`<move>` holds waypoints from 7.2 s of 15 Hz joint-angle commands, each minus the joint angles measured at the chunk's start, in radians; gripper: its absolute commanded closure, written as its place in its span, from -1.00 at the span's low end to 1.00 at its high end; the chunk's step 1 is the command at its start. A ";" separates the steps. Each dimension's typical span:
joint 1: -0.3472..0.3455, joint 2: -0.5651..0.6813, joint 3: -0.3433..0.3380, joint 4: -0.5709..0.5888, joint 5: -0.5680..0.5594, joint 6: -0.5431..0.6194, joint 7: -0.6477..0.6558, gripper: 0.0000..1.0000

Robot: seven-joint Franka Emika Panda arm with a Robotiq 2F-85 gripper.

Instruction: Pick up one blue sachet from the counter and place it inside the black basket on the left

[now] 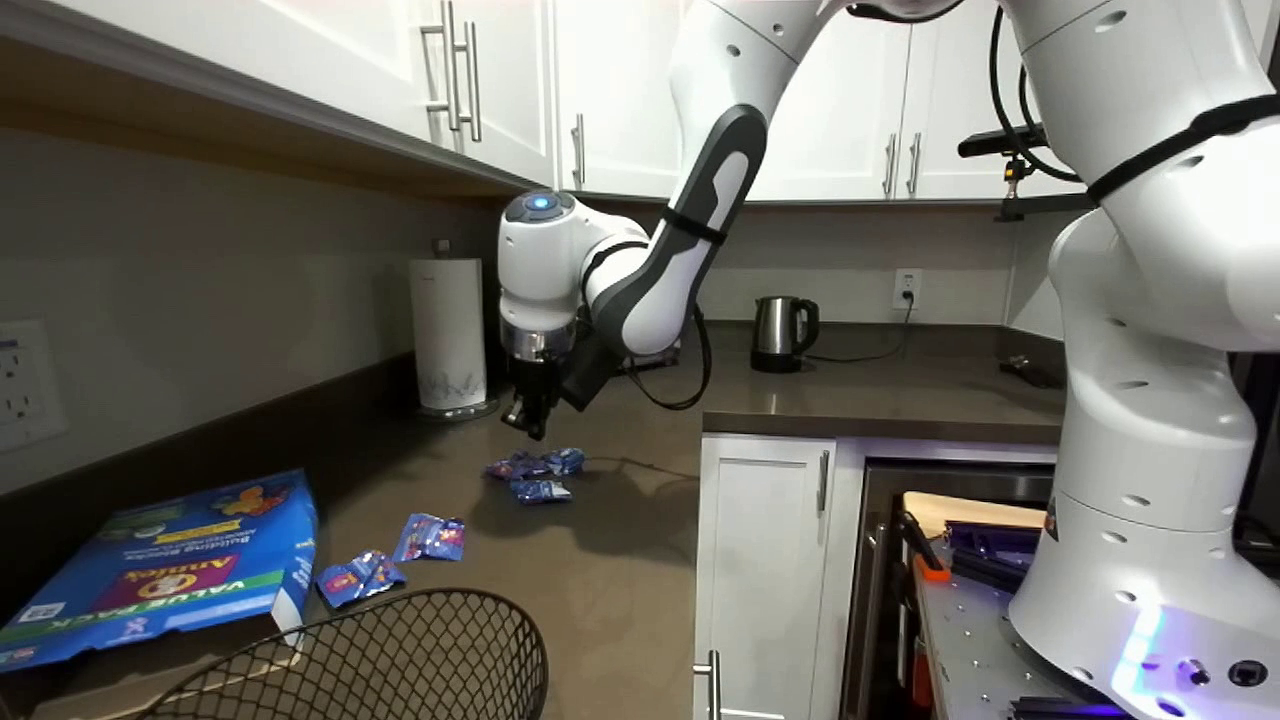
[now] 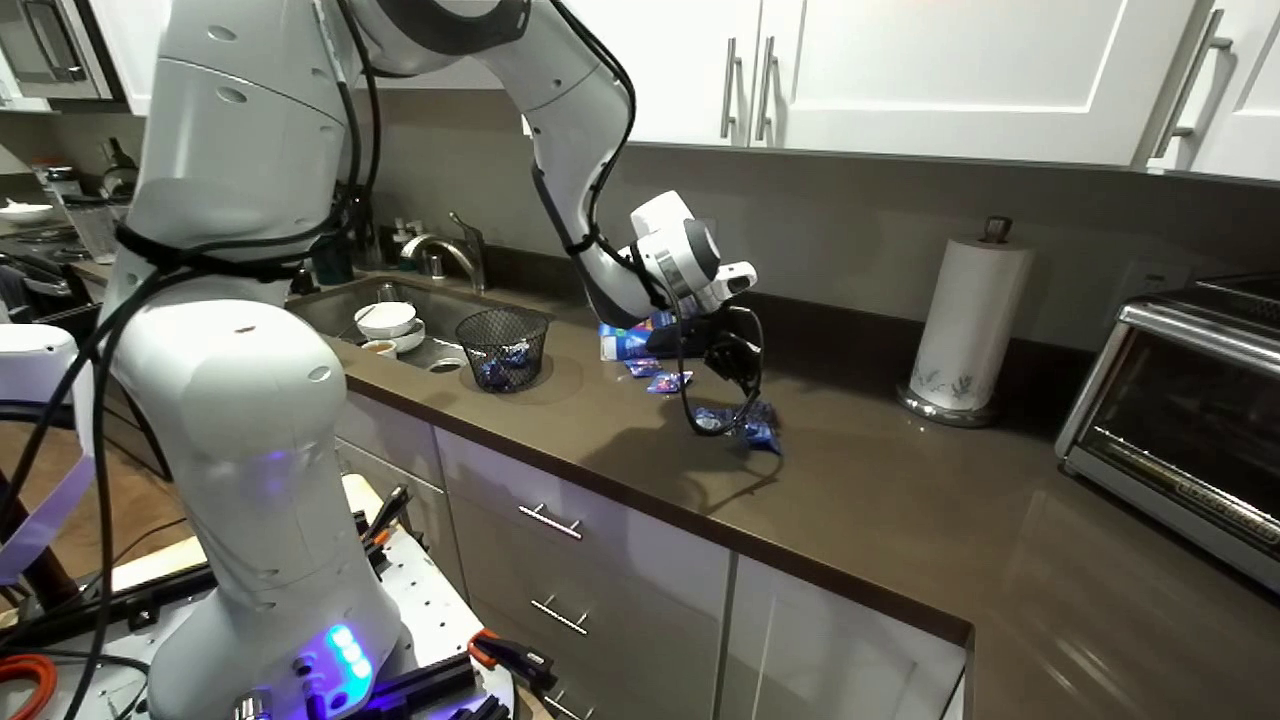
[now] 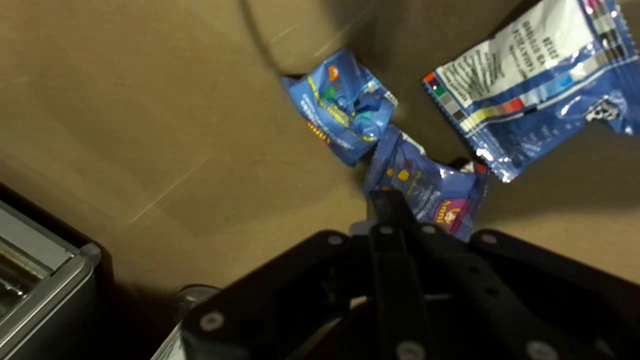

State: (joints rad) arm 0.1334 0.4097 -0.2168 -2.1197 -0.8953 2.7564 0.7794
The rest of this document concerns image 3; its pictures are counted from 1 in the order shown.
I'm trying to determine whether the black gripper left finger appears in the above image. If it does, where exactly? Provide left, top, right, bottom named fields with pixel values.
left=182, top=188, right=406, bottom=360

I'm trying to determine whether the blue snack sachet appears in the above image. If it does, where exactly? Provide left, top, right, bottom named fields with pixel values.
left=419, top=0, right=640, bottom=187
left=277, top=47, right=399, bottom=169
left=364, top=127, right=490, bottom=243

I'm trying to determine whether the silver metal appliance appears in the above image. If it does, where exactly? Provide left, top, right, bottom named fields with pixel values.
left=0, top=199, right=104, bottom=360

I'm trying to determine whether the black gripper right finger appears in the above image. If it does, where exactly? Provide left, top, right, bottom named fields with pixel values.
left=395, top=188, right=640, bottom=360

